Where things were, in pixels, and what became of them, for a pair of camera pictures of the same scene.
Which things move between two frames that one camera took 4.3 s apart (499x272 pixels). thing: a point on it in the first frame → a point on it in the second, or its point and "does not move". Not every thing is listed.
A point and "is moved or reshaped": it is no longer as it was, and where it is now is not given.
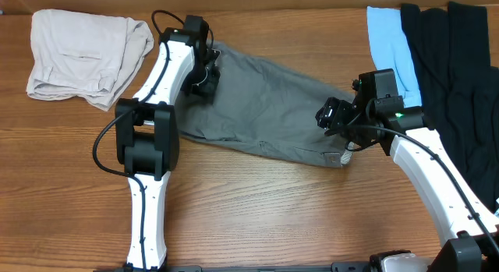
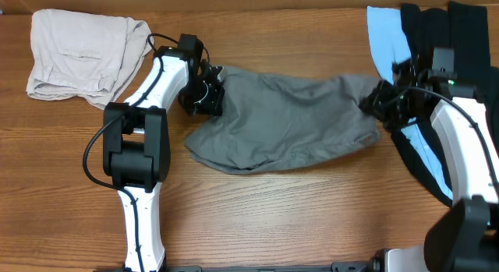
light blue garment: (392, 51) does not move
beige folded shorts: (86, 56) does not move
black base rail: (343, 266) does not move
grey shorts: (267, 104) is moved or reshaped
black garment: (459, 88) does not move
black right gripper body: (340, 114) → (400, 109)
